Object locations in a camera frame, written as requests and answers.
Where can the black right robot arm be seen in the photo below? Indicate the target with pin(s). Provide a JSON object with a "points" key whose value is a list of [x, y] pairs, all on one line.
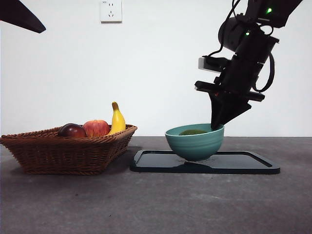
{"points": [[256, 45]]}

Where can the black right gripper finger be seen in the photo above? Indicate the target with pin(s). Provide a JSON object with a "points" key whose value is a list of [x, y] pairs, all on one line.
{"points": [[215, 109], [234, 107]]}

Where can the teal ribbed bowl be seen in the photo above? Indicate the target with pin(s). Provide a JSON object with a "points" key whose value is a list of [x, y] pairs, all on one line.
{"points": [[195, 146]]}

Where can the yellow banana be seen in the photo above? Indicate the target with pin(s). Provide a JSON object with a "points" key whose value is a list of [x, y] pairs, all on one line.
{"points": [[118, 120]]}

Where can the black rectangular tray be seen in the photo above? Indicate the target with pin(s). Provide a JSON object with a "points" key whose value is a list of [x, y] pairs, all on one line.
{"points": [[231, 164]]}

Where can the red yellow apple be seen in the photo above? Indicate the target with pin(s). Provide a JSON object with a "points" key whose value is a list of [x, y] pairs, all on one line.
{"points": [[97, 129]]}

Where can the brown wicker basket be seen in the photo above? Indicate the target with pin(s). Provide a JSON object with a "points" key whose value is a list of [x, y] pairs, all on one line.
{"points": [[63, 156]]}

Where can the green avocado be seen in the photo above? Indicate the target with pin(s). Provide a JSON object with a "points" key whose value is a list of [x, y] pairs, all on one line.
{"points": [[192, 132]]}

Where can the dark red plum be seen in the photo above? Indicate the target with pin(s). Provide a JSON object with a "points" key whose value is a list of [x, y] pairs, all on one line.
{"points": [[72, 131]]}

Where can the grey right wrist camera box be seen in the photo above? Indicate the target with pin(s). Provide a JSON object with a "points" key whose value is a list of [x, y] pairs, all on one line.
{"points": [[203, 64]]}

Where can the white wall socket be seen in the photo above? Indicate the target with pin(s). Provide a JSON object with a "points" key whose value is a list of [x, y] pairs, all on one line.
{"points": [[111, 11]]}

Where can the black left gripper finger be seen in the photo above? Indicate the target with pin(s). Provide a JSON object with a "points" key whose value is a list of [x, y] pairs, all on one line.
{"points": [[19, 14]]}

